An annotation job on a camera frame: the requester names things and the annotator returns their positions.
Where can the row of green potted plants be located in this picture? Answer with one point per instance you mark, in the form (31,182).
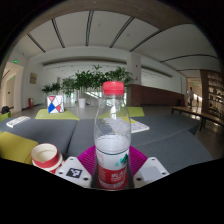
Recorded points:
(86,80)

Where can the white and yellow booklet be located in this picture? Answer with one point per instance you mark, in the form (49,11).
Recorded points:
(140,126)

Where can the clear red-capped water bottle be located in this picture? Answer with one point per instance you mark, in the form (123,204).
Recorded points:
(112,146)

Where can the wooden shelf unit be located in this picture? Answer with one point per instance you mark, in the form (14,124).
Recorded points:
(215,93)

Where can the framed wall picture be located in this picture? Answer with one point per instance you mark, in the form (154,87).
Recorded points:
(33,78)

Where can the red and white mug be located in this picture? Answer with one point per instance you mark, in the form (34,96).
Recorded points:
(45,157)

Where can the green exit sign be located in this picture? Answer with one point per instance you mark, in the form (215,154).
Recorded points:
(15,61)

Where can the lime green chair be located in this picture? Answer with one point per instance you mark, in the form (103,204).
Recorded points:
(4,116)

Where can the black chair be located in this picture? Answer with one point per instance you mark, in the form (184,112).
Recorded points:
(5,109)

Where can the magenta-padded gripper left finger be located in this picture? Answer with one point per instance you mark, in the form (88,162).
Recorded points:
(75,173)

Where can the person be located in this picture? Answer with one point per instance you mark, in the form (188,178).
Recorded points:
(190,95)

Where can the long wooden bench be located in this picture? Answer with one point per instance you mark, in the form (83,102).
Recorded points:
(200,115)

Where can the white printed magazine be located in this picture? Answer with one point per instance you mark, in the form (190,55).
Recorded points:
(18,121)

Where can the white cube with coloured triangles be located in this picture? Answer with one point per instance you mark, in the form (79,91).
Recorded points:
(55,104)

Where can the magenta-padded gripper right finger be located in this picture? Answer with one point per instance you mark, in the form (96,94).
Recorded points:
(150,171)

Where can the red fire extinguisher box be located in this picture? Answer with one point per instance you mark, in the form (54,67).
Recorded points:
(30,103)

